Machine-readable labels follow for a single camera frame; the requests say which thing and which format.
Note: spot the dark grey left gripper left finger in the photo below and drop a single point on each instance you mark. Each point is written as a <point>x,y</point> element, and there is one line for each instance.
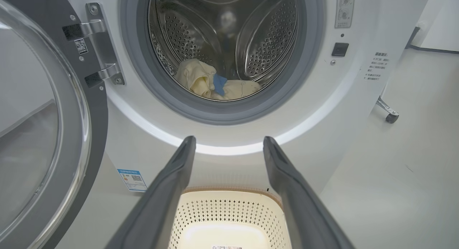
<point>154,209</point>

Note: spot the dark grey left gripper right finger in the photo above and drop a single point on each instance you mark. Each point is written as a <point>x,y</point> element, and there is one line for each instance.
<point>304,213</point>

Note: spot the cream garment with blue patch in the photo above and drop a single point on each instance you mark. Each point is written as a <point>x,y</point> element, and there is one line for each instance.
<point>193,77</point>

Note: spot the cream garment with bear outline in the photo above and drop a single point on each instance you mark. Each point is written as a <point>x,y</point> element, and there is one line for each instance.
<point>244,88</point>

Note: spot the washing machine glass door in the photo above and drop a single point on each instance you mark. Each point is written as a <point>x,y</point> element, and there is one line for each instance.
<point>36,134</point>

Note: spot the white washing machine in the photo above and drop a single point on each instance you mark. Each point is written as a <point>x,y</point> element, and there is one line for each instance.
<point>322,98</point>

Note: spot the black door latch socket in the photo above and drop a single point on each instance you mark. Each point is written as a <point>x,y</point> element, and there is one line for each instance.
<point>340,49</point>

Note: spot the stainless steel washing machine drum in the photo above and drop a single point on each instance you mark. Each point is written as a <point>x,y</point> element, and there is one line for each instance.
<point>265,44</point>

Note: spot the blue energy label sticker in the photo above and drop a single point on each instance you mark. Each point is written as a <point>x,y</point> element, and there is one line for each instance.
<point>132,180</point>

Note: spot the cream perforated laundry basket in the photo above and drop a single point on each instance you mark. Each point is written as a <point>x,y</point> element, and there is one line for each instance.
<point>229,220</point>

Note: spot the white basket product label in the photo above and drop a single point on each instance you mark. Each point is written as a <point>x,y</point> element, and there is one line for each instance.
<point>226,247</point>

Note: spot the black caster wheel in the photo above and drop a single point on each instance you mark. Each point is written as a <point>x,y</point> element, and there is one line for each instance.
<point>392,118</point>

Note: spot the metal caster wheel leg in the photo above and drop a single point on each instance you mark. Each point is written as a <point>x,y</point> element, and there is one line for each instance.
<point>383,105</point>

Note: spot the printed text notice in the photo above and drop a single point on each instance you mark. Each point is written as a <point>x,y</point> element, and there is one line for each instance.
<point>376,66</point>

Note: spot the small QR code sticker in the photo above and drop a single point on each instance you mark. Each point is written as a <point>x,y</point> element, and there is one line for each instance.
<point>81,46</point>

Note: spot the grey warning sticker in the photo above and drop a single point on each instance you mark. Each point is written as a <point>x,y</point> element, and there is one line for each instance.
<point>345,9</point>

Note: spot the silver door hinge bracket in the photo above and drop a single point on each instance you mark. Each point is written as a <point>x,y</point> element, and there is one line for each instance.
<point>105,48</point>

